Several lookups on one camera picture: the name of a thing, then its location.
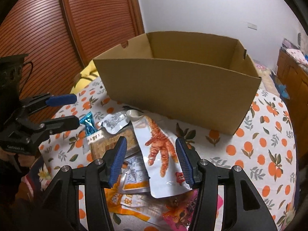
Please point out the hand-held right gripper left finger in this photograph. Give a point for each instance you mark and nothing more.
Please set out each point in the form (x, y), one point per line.
(118, 161)

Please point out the brown wooden cabinet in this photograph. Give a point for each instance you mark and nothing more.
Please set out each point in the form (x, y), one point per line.
(293, 77)

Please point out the small silver snack packet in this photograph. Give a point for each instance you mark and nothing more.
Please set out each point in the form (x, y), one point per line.
(114, 122)

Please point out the brown wooden wardrobe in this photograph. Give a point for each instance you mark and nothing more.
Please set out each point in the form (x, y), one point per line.
(48, 28)

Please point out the brown cracker packet white label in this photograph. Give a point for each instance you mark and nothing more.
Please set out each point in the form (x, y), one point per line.
(103, 145)

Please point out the red pink snack packet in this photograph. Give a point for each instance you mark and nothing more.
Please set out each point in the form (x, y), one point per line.
(178, 213)

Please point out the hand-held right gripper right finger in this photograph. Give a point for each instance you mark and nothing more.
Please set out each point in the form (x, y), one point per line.
(184, 163)

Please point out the small white packet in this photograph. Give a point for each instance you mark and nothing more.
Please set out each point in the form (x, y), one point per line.
(133, 114)

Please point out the folded floral cloth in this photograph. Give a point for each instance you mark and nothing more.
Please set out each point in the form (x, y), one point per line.
(296, 54)

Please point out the brown cardboard box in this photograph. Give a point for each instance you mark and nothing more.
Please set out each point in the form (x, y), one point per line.
(168, 81)

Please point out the yellow plush toy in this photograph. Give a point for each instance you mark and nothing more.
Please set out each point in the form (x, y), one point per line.
(84, 79)

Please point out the blue cloth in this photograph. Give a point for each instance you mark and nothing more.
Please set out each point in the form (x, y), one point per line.
(282, 90)

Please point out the white wall socket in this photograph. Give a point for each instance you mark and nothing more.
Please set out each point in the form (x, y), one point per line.
(252, 26)

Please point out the white chicken foot snack packet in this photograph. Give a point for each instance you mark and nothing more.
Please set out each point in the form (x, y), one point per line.
(157, 149)

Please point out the blue candy wrapper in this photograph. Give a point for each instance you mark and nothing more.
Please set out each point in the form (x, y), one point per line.
(88, 124)

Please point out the orange white snack packet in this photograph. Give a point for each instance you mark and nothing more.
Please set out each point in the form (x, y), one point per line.
(130, 207)
(136, 175)

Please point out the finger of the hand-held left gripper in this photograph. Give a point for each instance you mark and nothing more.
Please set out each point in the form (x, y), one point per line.
(62, 99)
(62, 123)

